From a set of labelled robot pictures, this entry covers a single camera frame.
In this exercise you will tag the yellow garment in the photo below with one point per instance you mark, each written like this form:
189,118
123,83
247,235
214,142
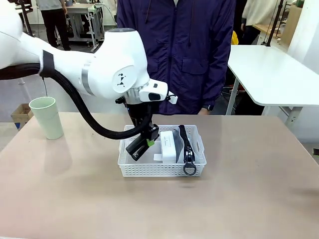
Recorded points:
234,37

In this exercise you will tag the white perforated plastic basket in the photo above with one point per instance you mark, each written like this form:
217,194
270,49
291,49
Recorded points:
154,170

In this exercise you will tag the black stand pole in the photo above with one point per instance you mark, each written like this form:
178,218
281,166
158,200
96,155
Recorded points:
274,22

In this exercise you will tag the person in purple jacket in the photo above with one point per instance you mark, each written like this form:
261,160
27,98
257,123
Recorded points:
187,49

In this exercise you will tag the white table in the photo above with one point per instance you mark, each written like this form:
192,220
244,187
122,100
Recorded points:
269,74

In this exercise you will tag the pale green plastic cup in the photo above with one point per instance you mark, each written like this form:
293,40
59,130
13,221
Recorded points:
47,119

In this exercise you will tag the brown cardboard box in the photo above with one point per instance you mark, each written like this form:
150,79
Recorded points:
21,112

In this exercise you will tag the person's left hand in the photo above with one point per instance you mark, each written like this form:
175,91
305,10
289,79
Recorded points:
204,112

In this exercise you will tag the white rectangular digital device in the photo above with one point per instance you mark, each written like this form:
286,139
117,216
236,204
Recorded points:
168,147

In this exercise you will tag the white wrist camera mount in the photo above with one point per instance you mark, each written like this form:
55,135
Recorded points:
172,98

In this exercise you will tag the black wristwatch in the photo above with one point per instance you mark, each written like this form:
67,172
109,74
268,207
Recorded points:
208,107

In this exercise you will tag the light wooden board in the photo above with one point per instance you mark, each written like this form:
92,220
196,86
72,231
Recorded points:
291,22

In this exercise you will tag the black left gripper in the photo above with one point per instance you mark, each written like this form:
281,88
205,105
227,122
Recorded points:
140,115

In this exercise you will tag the bystander in white sweater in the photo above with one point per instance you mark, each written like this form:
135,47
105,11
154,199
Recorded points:
259,12

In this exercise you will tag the bystander in grey top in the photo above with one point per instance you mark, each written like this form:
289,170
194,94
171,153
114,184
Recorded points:
53,25

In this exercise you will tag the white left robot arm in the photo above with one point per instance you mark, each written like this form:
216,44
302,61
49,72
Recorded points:
112,62

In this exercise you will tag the grey metal workbench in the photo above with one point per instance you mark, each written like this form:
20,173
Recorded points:
84,22

